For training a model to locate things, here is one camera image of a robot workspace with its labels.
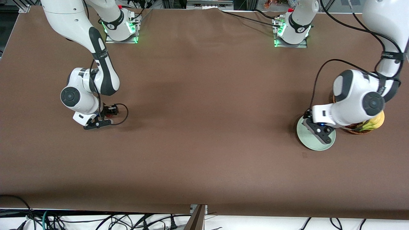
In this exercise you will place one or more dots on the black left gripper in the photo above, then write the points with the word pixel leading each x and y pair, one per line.
pixel 308 114

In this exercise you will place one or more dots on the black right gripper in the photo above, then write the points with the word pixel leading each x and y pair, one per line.
pixel 107 110

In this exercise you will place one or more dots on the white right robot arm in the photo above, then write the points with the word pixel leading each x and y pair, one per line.
pixel 73 16

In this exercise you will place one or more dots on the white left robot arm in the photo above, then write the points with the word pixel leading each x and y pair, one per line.
pixel 351 92

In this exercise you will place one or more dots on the pale green round plate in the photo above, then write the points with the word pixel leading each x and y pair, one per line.
pixel 306 140

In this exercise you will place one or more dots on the brown wicker basket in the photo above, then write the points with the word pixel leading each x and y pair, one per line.
pixel 354 131

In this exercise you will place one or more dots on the yellow banana bunch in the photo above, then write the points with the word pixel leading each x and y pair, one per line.
pixel 378 119

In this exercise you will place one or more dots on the brown table cover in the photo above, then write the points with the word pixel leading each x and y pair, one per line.
pixel 204 95

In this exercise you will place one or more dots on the orange background objects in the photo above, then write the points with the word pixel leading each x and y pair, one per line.
pixel 268 3

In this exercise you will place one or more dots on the black power plug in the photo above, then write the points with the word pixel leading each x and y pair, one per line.
pixel 173 223

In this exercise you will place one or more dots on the aluminium corner profile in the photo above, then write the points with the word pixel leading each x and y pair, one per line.
pixel 25 8

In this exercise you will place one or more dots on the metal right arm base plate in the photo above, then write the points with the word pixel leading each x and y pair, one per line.
pixel 111 41

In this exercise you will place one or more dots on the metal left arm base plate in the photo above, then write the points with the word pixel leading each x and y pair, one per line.
pixel 297 45

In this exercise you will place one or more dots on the brown wooden post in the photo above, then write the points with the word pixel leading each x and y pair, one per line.
pixel 196 220

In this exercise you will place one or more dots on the aluminium frame rail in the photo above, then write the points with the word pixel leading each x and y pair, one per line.
pixel 207 4

